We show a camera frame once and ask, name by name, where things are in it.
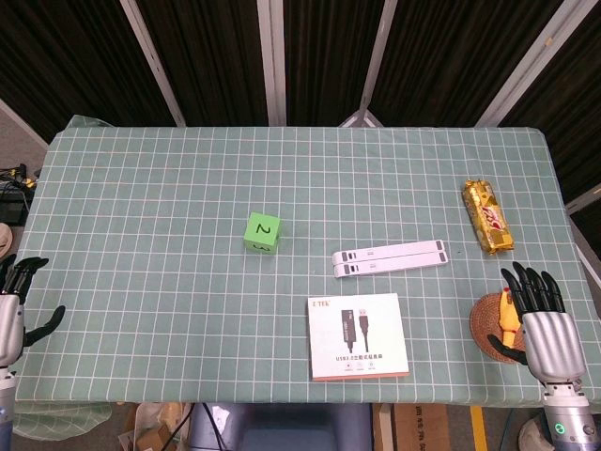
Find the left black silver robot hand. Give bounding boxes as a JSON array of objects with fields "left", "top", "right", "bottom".
[{"left": 0, "top": 256, "right": 67, "bottom": 370}]

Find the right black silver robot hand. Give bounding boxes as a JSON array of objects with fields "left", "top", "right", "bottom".
[{"left": 486, "top": 261, "right": 588, "bottom": 384}]

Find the green numbered cube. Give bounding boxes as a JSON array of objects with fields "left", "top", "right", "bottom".
[{"left": 242, "top": 210, "right": 283, "bottom": 257}]

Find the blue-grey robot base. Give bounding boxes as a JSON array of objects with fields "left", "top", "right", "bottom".
[{"left": 190, "top": 402, "right": 375, "bottom": 451}]

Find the yellow rubber chicken toy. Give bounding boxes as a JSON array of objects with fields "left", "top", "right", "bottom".
[{"left": 497, "top": 287, "right": 525, "bottom": 349}]

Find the round woven coaster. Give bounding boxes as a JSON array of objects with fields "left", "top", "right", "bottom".
[{"left": 470, "top": 291, "right": 530, "bottom": 364}]

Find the gold snack packet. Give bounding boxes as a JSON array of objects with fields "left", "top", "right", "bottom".
[{"left": 462, "top": 179, "right": 516, "bottom": 257}]

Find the green checkered tablecloth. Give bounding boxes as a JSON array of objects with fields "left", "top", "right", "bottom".
[{"left": 11, "top": 115, "right": 601, "bottom": 441}]

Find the brown cardboard box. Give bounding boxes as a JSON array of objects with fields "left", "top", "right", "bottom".
[{"left": 392, "top": 403, "right": 452, "bottom": 451}]

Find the clear plastic bag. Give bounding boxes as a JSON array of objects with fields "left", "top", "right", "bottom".
[{"left": 116, "top": 402, "right": 193, "bottom": 451}]

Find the white folding laptop stand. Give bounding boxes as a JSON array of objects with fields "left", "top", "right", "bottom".
[{"left": 331, "top": 239, "right": 449, "bottom": 280}]

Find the black equipment with cables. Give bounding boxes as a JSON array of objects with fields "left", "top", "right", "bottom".
[{"left": 0, "top": 163, "right": 38, "bottom": 226}]

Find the white USB cable box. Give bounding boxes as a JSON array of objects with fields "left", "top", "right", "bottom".
[{"left": 307, "top": 293, "right": 410, "bottom": 382}]

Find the white metal frame post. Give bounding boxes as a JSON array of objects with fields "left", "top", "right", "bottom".
[
  {"left": 338, "top": 0, "right": 399, "bottom": 128},
  {"left": 474, "top": 0, "right": 601, "bottom": 128},
  {"left": 118, "top": 0, "right": 187, "bottom": 127},
  {"left": 256, "top": 0, "right": 287, "bottom": 127}
]

